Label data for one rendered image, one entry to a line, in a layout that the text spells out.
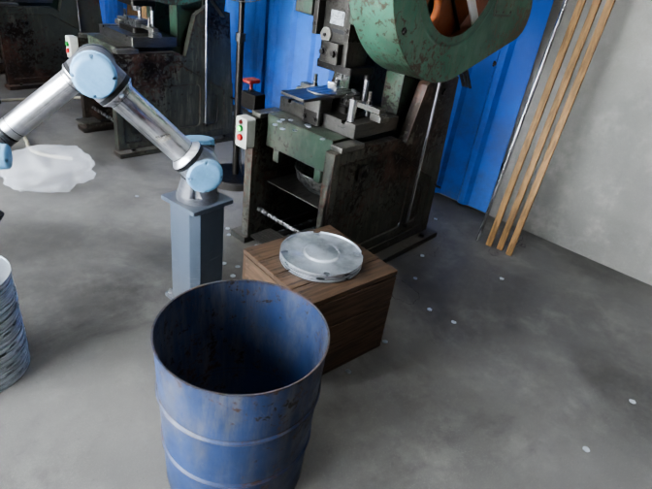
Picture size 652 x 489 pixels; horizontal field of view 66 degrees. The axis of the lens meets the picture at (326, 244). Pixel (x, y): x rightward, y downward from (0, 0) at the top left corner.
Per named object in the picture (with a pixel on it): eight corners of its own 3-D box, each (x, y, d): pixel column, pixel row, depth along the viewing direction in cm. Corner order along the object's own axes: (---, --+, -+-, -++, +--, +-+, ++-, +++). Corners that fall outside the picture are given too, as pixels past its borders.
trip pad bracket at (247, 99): (252, 137, 229) (255, 93, 220) (239, 130, 235) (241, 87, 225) (263, 135, 234) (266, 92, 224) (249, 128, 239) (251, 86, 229)
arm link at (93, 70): (224, 161, 176) (91, 34, 143) (233, 179, 164) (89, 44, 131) (200, 184, 177) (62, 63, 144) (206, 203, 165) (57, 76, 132)
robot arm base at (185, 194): (194, 210, 176) (194, 183, 171) (167, 195, 184) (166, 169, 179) (227, 199, 187) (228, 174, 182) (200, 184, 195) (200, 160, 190)
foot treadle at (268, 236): (263, 254, 221) (264, 244, 219) (248, 244, 227) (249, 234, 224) (350, 219, 261) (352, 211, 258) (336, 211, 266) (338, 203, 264)
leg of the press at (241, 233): (244, 244, 248) (254, 51, 204) (230, 234, 255) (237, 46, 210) (362, 201, 310) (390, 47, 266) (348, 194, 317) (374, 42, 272)
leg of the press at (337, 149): (322, 296, 219) (354, 84, 174) (304, 283, 225) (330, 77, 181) (436, 237, 281) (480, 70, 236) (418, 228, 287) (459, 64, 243)
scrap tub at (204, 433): (219, 568, 119) (225, 430, 95) (129, 452, 142) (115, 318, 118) (338, 464, 147) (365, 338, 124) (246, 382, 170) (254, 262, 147)
